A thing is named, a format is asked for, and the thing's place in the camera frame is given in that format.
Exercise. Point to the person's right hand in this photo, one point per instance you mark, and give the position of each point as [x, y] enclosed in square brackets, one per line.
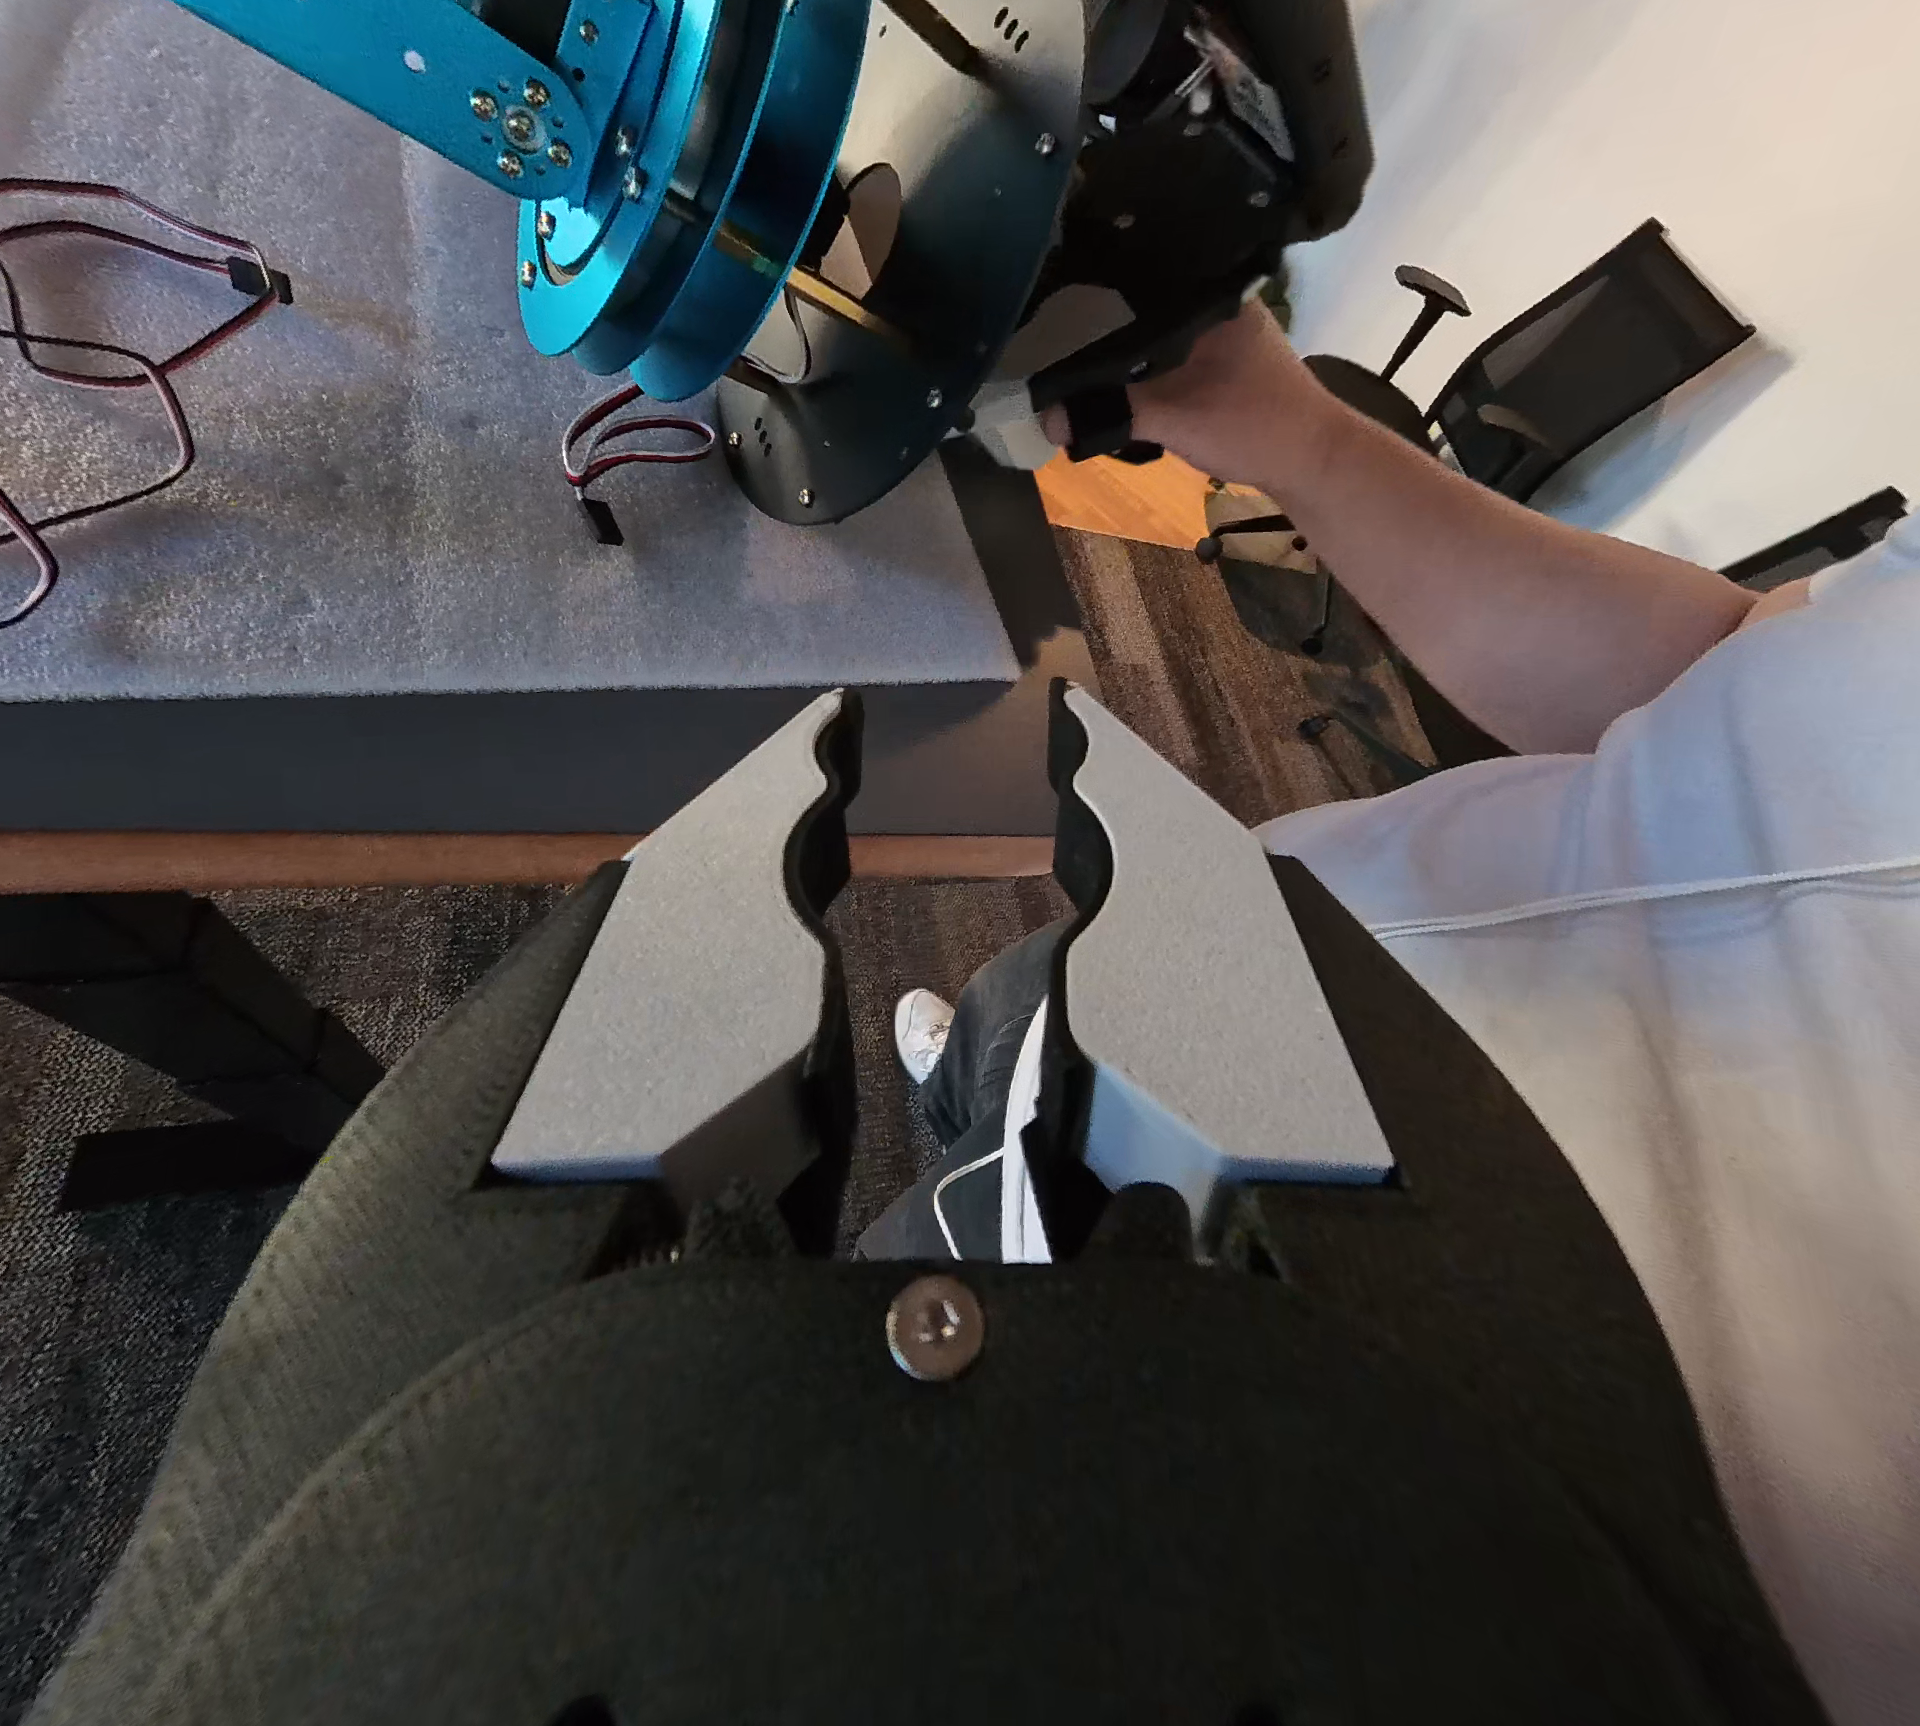
[1236, 406]

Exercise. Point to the person's white shoe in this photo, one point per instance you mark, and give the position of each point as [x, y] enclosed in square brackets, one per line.
[923, 1030]

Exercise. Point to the blue and black toy robot arm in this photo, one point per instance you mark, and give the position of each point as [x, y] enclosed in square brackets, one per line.
[930, 180]

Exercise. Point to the black padded office chair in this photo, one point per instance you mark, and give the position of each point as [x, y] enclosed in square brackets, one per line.
[1327, 30]

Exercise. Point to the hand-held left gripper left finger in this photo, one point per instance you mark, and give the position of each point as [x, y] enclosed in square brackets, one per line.
[675, 1006]

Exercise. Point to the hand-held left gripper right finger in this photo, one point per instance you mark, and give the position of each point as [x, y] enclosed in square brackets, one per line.
[1228, 1006]

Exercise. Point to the grey foam mat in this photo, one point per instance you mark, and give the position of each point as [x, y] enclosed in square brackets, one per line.
[376, 525]

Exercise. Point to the person's right forearm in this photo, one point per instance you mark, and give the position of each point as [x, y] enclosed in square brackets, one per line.
[1500, 599]

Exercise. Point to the person's dark pants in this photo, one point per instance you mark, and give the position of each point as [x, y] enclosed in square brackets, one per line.
[975, 1052]

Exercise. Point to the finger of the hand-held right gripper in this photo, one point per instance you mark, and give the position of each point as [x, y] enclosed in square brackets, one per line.
[1081, 339]

